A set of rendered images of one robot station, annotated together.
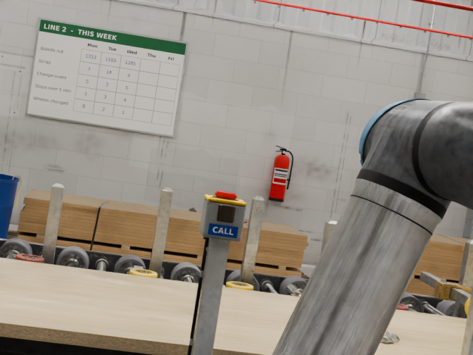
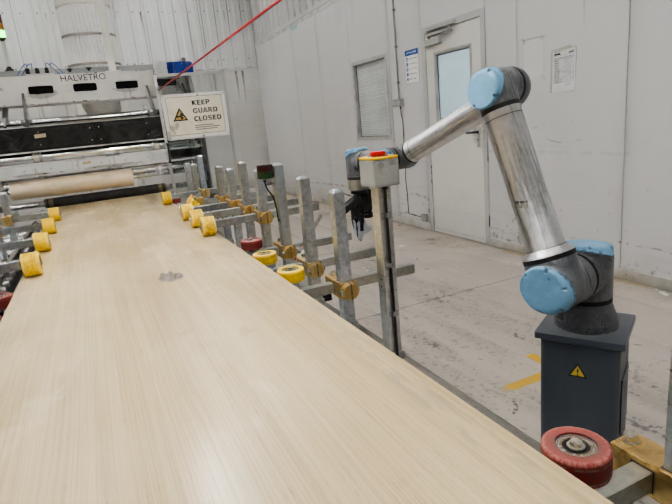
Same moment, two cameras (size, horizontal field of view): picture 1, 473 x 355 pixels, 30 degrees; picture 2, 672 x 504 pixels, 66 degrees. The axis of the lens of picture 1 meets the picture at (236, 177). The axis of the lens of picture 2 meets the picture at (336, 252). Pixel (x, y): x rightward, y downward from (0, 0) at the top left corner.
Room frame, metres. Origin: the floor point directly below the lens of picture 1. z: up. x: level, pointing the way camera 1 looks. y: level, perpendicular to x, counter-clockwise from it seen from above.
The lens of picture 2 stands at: (2.04, 1.18, 1.32)
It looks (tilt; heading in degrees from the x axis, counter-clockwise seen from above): 14 degrees down; 254
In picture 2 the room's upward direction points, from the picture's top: 6 degrees counter-clockwise
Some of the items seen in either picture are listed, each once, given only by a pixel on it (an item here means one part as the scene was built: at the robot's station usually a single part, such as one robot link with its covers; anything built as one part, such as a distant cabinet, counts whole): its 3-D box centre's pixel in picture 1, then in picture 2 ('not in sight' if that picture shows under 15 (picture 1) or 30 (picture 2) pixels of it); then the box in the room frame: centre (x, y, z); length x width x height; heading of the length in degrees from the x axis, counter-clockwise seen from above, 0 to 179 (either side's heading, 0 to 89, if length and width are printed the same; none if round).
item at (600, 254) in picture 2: not in sight; (585, 268); (0.87, -0.10, 0.79); 0.17 x 0.15 x 0.18; 22
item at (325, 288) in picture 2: not in sight; (353, 282); (1.57, -0.29, 0.82); 0.43 x 0.03 x 0.04; 8
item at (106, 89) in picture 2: not in sight; (106, 190); (2.58, -3.28, 0.95); 1.65 x 0.70 x 1.90; 8
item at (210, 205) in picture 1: (222, 219); (379, 172); (1.58, 0.01, 1.18); 0.07 x 0.07 x 0.08; 8
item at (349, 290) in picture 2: not in sight; (341, 286); (1.61, -0.27, 0.82); 0.13 x 0.06 x 0.05; 98
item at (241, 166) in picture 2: not in sight; (248, 213); (1.75, -1.23, 0.93); 0.03 x 0.03 x 0.48; 8
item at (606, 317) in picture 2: not in sight; (586, 308); (0.86, -0.10, 0.65); 0.19 x 0.19 x 0.10
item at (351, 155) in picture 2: not in sight; (357, 163); (1.34, -0.82, 1.14); 0.10 x 0.09 x 0.12; 112
